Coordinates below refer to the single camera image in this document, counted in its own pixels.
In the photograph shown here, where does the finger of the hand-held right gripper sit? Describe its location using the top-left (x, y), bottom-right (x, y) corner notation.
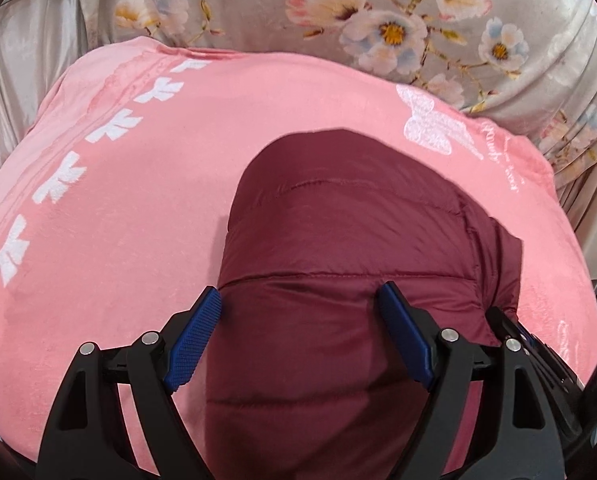
top-left (485, 304), bottom-right (588, 442)

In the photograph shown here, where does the grey floral bed sheet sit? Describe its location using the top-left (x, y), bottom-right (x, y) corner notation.
top-left (76, 0), bottom-right (597, 261)

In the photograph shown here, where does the pink blanket with white print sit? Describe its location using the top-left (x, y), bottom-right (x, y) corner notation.
top-left (0, 35), bottom-right (597, 480)

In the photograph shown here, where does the maroon quilted puffer jacket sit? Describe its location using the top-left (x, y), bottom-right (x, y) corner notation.
top-left (206, 129), bottom-right (524, 480)

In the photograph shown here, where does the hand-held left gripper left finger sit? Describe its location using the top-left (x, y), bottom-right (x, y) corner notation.
top-left (35, 286), bottom-right (223, 480)

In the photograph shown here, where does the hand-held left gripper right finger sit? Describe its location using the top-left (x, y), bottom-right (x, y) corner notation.
top-left (376, 281), bottom-right (565, 480)

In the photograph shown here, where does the silver satin cloth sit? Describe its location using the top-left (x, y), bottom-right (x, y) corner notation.
top-left (0, 0), bottom-right (102, 192)

